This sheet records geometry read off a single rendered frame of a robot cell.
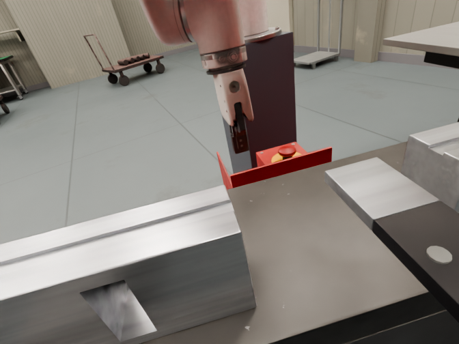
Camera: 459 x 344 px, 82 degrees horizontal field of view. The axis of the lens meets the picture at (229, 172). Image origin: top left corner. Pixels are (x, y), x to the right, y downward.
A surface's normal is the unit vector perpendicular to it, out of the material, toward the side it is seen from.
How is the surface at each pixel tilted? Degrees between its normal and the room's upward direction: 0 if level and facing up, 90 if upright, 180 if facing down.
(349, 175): 0
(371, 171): 0
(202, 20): 88
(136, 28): 90
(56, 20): 90
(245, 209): 0
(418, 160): 90
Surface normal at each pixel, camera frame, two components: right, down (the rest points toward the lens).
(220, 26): 0.14, 0.45
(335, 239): -0.17, -0.82
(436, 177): -0.96, 0.26
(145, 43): 0.44, 0.43
